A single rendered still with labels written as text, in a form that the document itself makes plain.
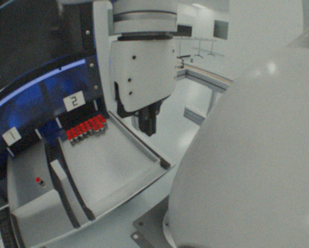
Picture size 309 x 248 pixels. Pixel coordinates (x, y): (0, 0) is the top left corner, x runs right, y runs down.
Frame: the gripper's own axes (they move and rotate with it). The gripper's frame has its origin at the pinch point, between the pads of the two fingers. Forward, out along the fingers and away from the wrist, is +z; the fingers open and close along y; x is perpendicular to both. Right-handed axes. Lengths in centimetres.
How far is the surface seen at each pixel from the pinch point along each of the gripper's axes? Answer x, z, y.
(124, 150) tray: -14.7, 22.3, -0.9
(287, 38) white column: 25, -40, -143
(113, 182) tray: -6.2, 22.2, 9.3
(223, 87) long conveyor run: -15, 21, -82
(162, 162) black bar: -1.4, 20.4, -6.6
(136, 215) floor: -15, 110, 5
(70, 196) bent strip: -9.8, 22.2, 24.3
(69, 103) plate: -39.0, 8.6, 9.3
